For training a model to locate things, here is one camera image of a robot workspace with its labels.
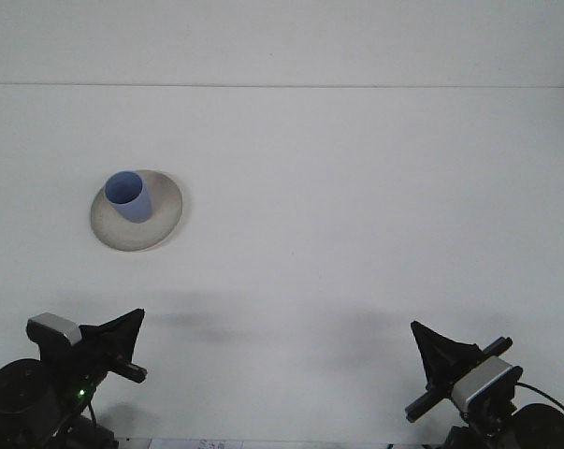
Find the pale round plate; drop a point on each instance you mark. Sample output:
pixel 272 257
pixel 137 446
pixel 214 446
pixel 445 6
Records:
pixel 136 236

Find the grey camera box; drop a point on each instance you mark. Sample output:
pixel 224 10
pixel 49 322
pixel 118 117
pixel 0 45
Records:
pixel 485 381
pixel 52 327

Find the pale blue cup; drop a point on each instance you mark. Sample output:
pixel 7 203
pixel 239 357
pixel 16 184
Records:
pixel 129 201

